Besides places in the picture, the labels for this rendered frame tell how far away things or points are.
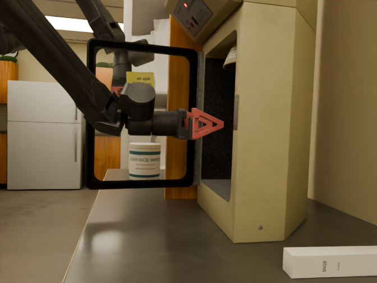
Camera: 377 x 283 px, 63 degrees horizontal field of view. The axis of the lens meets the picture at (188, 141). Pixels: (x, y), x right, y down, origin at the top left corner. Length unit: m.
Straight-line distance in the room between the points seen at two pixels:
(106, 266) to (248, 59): 0.45
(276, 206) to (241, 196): 0.08
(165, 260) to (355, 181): 0.63
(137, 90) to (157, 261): 0.32
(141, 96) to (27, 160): 5.14
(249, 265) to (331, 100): 0.68
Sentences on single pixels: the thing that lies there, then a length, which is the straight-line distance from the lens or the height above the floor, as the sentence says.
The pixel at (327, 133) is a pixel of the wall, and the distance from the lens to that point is 1.10.
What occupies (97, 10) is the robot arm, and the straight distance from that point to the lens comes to 0.97.
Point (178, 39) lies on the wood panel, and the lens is 0.98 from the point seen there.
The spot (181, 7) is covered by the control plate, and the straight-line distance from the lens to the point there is 0.84.
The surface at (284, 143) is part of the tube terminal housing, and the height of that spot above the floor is 1.14.
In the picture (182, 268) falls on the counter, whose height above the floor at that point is 0.94.
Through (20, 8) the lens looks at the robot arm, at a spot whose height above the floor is 1.35.
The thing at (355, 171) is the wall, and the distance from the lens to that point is 1.00.
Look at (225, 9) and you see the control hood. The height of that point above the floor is 1.41.
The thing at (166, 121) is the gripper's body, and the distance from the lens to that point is 0.67.
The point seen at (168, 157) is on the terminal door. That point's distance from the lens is 0.88.
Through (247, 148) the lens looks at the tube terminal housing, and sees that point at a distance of 0.61.
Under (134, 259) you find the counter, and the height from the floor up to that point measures 0.94.
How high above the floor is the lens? 1.17
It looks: 3 degrees down
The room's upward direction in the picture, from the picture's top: 2 degrees clockwise
